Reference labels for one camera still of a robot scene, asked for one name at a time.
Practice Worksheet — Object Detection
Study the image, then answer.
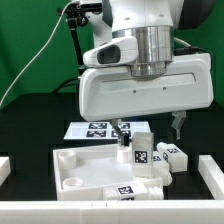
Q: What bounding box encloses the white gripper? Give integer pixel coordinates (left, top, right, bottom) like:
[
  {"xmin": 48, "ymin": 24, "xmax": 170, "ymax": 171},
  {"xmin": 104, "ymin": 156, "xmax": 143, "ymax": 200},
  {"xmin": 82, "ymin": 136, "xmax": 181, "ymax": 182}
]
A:
[{"xmin": 79, "ymin": 36, "xmax": 213, "ymax": 147}]

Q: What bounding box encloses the white base tag sheet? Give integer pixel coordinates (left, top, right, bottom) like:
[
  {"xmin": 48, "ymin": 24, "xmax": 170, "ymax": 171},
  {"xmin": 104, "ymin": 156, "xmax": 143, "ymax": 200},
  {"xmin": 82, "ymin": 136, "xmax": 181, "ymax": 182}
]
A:
[{"xmin": 64, "ymin": 121, "xmax": 150, "ymax": 140}]

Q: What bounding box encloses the white cable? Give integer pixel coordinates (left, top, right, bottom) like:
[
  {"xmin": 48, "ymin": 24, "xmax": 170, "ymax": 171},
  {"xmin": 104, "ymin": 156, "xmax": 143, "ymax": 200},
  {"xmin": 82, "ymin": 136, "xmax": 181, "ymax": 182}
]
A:
[{"xmin": 0, "ymin": 0, "xmax": 81, "ymax": 108}]

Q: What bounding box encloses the white left obstacle wall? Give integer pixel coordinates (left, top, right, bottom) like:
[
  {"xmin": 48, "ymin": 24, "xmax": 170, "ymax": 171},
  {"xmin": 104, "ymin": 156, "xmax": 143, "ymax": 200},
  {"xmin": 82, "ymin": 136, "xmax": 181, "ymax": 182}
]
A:
[{"xmin": 0, "ymin": 157, "xmax": 11, "ymax": 186}]

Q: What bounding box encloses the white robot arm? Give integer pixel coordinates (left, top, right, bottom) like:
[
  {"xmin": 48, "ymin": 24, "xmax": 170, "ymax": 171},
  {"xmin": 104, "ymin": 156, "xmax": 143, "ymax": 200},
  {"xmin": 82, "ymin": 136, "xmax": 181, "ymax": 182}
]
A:
[{"xmin": 79, "ymin": 0, "xmax": 215, "ymax": 131}]

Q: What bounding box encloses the white right obstacle wall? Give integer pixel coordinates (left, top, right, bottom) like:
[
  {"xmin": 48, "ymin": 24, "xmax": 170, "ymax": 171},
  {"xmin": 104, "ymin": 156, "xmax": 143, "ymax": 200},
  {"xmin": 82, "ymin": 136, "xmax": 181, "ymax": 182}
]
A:
[{"xmin": 198, "ymin": 155, "xmax": 224, "ymax": 200}]

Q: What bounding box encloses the black camera stand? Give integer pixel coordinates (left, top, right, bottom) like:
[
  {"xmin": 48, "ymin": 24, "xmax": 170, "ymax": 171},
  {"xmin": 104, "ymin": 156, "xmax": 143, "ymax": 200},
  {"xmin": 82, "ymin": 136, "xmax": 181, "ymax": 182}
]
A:
[{"xmin": 56, "ymin": 2, "xmax": 105, "ymax": 94}]

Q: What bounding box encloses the white square tabletop part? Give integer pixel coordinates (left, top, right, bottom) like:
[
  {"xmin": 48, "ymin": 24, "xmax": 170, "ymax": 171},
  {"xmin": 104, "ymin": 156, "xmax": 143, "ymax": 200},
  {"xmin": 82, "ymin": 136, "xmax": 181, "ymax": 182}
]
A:
[{"xmin": 53, "ymin": 145, "xmax": 163, "ymax": 201}]

